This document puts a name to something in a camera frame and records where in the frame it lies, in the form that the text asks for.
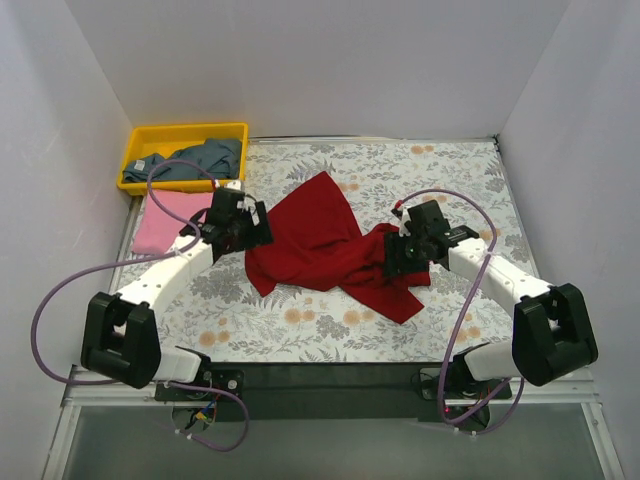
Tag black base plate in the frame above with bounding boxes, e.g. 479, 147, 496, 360
153, 360, 514, 425

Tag aluminium frame rail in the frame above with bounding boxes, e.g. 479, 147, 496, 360
62, 363, 174, 407

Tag folded pink t shirt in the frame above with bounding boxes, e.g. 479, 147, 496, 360
132, 191, 213, 255

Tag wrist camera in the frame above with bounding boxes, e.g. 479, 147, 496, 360
392, 200, 411, 237
217, 180, 245, 192

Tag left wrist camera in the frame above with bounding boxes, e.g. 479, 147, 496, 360
217, 180, 245, 192

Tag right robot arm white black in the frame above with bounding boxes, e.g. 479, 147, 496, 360
384, 201, 599, 398

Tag grey-blue t shirt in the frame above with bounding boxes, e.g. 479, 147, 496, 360
122, 138, 242, 183

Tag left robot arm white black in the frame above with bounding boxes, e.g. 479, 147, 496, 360
81, 187, 273, 400

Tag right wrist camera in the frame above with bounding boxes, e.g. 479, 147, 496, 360
392, 200, 411, 237

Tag red t shirt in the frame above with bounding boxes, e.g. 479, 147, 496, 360
245, 172, 431, 324

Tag yellow plastic bin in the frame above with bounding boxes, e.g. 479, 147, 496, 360
116, 122, 249, 197

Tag floral table mat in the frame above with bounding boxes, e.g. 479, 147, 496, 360
157, 141, 536, 362

